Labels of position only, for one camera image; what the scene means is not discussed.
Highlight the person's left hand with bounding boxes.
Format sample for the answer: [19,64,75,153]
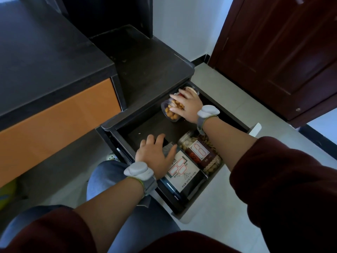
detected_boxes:
[135,133,177,180]

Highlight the person's right hand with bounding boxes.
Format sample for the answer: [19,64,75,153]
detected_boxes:
[168,88,204,123]

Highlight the clear jar of coated peanuts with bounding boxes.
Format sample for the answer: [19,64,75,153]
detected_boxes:
[161,86,200,122]

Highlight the person's left forearm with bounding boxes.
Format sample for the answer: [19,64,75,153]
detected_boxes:
[72,176,146,253]

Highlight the person's right forearm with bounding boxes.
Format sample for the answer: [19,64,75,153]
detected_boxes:
[202,117,257,172]

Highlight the black open drawer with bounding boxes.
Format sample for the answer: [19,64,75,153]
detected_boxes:
[96,82,250,222]

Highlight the clear jar of pale nuts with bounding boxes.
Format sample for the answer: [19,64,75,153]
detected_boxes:
[177,130,198,152]

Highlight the black box with white label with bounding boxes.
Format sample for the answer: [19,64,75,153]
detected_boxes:
[158,143,208,201]

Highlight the nut jar with red label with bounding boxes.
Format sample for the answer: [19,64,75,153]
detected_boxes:
[184,134,224,177]

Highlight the black baseboard strip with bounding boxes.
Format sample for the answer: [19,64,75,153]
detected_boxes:
[299,124,337,160]
[191,53,211,67]

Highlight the black low cabinet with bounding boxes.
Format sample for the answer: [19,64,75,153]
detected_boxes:
[90,24,195,132]

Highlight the blue jeans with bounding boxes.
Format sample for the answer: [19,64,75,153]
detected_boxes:
[0,161,182,253]

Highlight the white plastic corner piece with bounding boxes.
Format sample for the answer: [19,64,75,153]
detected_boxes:
[248,123,262,138]

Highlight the orange desk drawer front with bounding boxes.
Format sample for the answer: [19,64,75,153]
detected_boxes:
[0,77,122,188]

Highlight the dark brown wooden door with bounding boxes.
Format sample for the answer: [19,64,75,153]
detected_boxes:
[208,0,337,129]

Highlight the black tall furniture panel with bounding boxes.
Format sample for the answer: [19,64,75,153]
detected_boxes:
[18,0,154,39]

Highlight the dark red sweater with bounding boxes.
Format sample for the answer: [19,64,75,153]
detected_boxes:
[0,136,337,253]

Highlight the black desk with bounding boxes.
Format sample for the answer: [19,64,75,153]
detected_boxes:
[0,0,127,188]

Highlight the yellow green object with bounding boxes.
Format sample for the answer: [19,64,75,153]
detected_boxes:
[0,179,17,211]

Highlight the white wrist tracker grey strap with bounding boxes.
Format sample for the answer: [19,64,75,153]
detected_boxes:
[196,105,220,135]
[124,161,158,196]

